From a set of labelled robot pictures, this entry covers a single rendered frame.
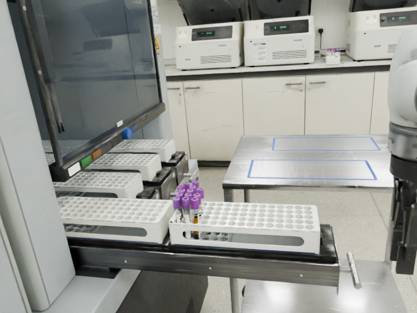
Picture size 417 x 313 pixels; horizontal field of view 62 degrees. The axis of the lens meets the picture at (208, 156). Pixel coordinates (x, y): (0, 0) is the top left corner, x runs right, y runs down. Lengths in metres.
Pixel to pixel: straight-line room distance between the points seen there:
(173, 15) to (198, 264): 3.19
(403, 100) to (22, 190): 0.64
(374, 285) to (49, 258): 1.15
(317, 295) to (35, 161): 1.08
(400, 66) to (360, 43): 2.35
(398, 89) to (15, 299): 0.72
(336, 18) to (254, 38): 0.93
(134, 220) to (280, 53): 2.36
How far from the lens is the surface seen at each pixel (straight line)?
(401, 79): 0.61
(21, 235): 0.71
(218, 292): 1.85
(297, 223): 0.70
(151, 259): 0.76
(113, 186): 0.94
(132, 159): 1.11
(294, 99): 2.96
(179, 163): 1.19
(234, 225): 0.69
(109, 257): 0.81
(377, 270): 1.60
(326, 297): 1.43
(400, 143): 0.65
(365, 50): 2.98
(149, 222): 0.74
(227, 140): 3.11
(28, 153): 0.70
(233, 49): 2.95
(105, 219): 0.78
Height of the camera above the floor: 1.23
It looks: 20 degrees down
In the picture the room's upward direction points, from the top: 5 degrees counter-clockwise
